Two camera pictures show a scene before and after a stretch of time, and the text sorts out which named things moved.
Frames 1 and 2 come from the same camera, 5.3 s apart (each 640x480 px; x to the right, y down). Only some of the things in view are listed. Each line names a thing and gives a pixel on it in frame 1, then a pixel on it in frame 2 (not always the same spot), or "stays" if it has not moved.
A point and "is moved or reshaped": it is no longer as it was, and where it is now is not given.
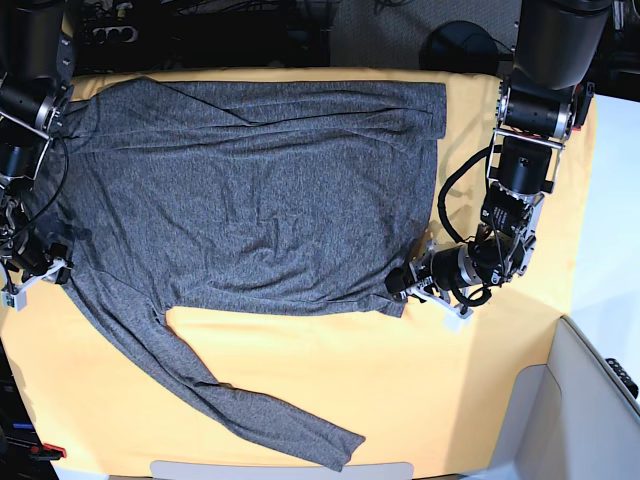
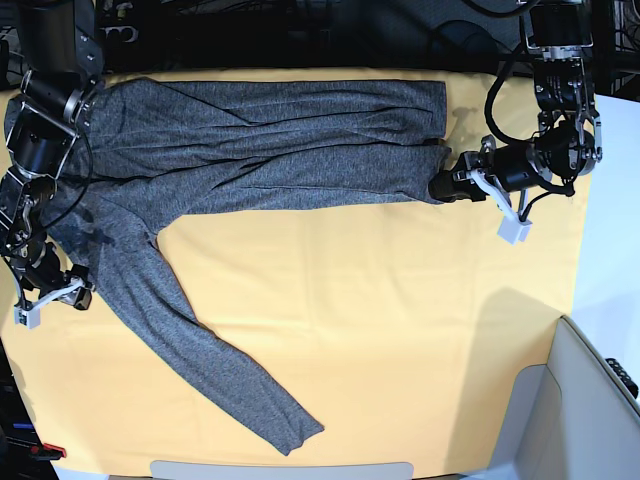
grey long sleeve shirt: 269,195 is moved or reshaped
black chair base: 461,46 stays
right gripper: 451,268 to 515,165
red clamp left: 48,452 stays
